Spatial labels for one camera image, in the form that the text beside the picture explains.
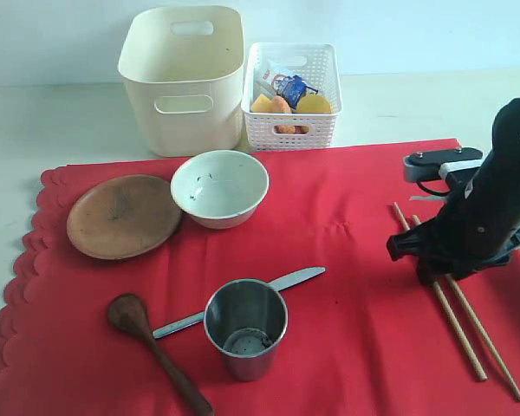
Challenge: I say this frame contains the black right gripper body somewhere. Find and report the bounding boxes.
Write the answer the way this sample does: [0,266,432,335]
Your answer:
[432,98,520,277]

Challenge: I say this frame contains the yellow lemon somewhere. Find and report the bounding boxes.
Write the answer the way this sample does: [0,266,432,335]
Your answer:
[296,94,332,114]

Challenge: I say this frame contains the stainless steel cup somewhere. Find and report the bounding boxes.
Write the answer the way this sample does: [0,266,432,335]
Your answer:
[203,279,289,382]

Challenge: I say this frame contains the orange fried food piece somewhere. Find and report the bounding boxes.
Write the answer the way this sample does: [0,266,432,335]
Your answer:
[270,95,292,114]

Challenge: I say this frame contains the yellow cheese wedge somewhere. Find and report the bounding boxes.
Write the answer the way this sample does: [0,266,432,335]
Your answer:
[250,94,273,114]

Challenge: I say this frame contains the red tablecloth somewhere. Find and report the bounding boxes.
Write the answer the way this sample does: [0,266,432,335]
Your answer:
[0,139,520,415]

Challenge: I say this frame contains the steel table knife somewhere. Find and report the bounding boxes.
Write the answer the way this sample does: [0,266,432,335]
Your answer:
[153,266,326,339]

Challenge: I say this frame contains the white perforated basket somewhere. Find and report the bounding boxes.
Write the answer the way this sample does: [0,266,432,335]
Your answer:
[241,42,342,151]

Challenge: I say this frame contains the white ceramic bowl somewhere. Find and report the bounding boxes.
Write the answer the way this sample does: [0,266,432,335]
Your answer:
[171,150,270,230]

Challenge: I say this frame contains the cream plastic bin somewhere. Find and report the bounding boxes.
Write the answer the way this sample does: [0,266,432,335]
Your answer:
[118,5,244,157]

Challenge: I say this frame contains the brown wooden plate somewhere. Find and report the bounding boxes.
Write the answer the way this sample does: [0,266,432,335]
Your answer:
[66,174,183,260]

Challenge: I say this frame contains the dark wooden spoon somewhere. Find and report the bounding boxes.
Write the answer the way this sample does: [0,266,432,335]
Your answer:
[107,293,214,415]

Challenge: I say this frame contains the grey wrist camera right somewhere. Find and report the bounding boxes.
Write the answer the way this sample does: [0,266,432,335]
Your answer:
[403,147,484,198]

